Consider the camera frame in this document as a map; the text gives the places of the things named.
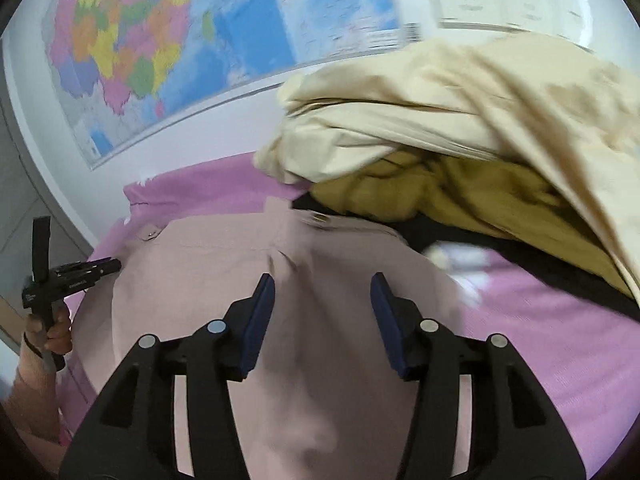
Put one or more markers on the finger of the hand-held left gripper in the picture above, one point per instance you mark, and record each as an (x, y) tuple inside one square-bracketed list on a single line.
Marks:
[(102, 266)]

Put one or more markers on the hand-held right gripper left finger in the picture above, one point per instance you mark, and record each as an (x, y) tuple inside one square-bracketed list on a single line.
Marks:
[(257, 321)]

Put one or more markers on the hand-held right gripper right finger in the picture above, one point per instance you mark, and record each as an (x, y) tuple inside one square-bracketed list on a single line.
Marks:
[(387, 325)]

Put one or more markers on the dusty pink jacket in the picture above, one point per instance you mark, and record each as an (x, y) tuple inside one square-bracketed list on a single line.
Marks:
[(320, 310)]

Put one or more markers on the person's left forearm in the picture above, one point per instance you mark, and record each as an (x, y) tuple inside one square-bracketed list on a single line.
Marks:
[(35, 395)]

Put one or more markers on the person's left hand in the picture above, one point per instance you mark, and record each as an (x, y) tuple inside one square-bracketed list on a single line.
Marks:
[(55, 335)]

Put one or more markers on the mustard yellow garment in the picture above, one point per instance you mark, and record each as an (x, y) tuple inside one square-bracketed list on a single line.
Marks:
[(475, 195)]

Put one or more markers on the pink flower print blanket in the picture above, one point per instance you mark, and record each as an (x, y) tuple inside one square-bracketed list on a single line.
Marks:
[(550, 345)]

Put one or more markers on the black cloth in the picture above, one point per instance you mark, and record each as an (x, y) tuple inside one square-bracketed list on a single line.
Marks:
[(550, 270)]

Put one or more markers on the cream garment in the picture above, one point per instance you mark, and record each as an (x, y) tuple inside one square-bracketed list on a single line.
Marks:
[(475, 95)]

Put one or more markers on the wall map poster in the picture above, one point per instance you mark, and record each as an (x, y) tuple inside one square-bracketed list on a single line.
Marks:
[(250, 35)]

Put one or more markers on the white wall notice sheet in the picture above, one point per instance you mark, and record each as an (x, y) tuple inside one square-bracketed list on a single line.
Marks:
[(505, 0)]

